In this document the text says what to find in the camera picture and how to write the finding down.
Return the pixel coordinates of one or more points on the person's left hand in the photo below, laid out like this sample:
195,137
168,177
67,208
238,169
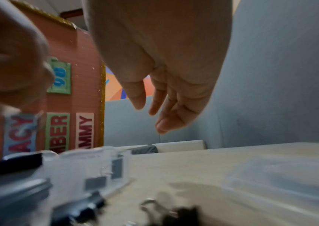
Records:
8,55

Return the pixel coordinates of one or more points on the person's right hand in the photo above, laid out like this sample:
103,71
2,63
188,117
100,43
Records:
162,39

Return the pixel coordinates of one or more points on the green number card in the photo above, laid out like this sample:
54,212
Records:
61,81

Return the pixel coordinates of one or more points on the orange bulletin board gold trim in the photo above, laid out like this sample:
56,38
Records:
82,55

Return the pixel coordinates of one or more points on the blue name card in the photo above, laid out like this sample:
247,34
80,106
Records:
19,134

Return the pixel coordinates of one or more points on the green name card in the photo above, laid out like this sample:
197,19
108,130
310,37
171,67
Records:
57,132

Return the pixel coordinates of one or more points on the pink name card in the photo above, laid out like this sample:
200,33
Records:
85,131

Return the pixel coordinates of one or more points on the grey cushion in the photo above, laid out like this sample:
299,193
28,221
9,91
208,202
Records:
144,150

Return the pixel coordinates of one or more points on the clear plastic organizer box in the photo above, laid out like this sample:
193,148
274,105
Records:
75,167

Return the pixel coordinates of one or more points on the black binder clip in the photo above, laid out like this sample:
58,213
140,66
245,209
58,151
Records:
179,215
78,209

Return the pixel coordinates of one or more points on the clear plastic lid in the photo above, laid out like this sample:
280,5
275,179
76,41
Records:
282,185

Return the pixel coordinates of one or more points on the colourful wall poster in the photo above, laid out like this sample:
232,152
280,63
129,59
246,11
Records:
114,86

